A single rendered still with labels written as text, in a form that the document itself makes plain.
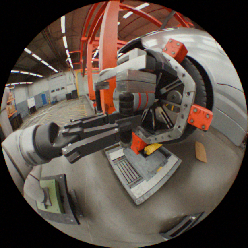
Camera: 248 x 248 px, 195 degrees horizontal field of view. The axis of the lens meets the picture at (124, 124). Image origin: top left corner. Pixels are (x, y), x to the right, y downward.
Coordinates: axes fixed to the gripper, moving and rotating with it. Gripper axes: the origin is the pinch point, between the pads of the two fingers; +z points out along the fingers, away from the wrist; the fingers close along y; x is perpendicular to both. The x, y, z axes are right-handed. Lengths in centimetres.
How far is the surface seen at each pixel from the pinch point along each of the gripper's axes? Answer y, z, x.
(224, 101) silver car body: 33, 63, 15
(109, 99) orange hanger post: -60, 17, -5
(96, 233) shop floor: 40, -54, -83
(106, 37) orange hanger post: -60, 15, 66
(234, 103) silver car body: 44, 63, 18
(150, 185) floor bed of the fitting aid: 14, 23, -75
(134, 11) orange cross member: -66, 61, 177
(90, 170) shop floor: -41, -27, -83
